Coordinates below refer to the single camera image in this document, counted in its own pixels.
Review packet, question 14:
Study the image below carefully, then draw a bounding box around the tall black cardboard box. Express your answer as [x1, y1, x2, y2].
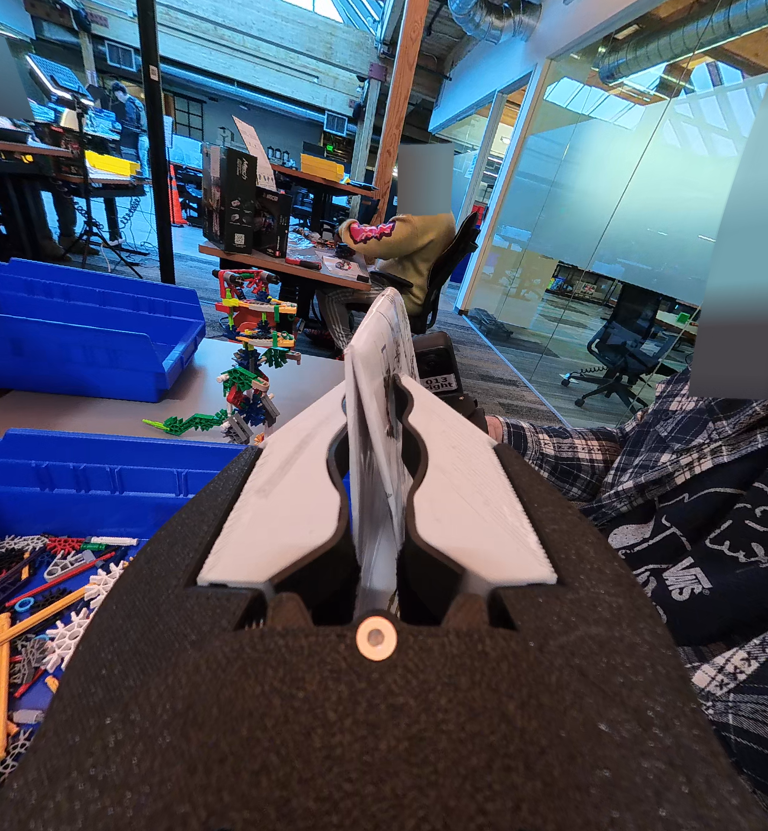
[201, 144, 258, 254]

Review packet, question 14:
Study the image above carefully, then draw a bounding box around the small black cardboard box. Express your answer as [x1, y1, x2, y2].
[254, 188, 294, 257]

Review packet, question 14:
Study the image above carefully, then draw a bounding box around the colourful construction toy model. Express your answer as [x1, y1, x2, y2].
[142, 267, 302, 448]

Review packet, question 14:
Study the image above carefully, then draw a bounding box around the white instruction booklet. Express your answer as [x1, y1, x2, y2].
[344, 287, 422, 614]

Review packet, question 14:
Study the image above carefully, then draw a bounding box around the wooden desk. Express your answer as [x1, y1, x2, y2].
[199, 221, 375, 319]

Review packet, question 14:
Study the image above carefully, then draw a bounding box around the black tripod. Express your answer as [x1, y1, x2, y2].
[59, 110, 145, 280]

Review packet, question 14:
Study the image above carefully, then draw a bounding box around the orange traffic cone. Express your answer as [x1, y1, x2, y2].
[168, 164, 189, 227]

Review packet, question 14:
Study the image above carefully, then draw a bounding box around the yellow plastic bin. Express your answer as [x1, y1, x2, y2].
[300, 154, 346, 183]
[84, 151, 141, 177]

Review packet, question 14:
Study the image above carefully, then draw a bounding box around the pile of construction toy pieces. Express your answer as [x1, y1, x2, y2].
[0, 534, 141, 825]

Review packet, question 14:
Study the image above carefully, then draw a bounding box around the black metal pole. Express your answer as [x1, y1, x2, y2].
[136, 0, 177, 285]

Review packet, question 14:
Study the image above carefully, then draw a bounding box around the blue bin with toy pieces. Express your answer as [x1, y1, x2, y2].
[0, 428, 263, 828]

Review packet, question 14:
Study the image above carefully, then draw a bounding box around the person's plaid shirt torso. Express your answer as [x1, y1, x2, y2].
[582, 367, 768, 831]

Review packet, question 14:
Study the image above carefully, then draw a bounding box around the empty blue plastic bin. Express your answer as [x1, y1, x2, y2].
[0, 252, 206, 403]

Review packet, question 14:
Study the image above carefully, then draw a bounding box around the black office chair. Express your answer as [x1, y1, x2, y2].
[368, 211, 482, 335]
[561, 286, 684, 410]

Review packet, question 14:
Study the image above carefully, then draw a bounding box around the wooden post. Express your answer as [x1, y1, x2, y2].
[371, 0, 430, 225]

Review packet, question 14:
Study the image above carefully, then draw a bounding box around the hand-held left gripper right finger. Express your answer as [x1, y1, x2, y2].
[397, 375, 558, 595]

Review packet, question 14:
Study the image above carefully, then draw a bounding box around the printed booklet on desk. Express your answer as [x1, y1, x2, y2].
[322, 254, 368, 283]

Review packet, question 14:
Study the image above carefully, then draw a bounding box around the light panel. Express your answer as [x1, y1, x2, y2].
[26, 53, 93, 108]

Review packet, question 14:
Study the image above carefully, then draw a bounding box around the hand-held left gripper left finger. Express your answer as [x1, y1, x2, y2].
[197, 382, 352, 592]

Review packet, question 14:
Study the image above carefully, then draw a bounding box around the silver air duct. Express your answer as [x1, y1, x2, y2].
[595, 13, 768, 85]
[449, 0, 541, 43]

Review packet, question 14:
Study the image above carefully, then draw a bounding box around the person's right forearm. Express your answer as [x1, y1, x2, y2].
[486, 415, 625, 504]

